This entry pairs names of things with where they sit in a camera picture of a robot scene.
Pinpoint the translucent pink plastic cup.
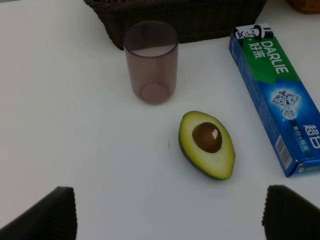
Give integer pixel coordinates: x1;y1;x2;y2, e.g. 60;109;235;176
123;20;179;105

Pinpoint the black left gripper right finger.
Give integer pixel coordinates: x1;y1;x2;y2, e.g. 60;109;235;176
261;185;320;240

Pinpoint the orange wicker basket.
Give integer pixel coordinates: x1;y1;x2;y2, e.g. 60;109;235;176
287;0;320;14

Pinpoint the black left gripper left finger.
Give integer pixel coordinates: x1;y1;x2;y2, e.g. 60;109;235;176
0;186;77;240

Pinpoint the halved avocado with pit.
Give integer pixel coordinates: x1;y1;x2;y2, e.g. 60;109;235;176
178;111;236;180

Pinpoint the dark brown wicker basket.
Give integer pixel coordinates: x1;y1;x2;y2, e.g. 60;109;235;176
84;0;267;50

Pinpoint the green blue toothpaste box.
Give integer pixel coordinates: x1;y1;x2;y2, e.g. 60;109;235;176
229;23;320;177

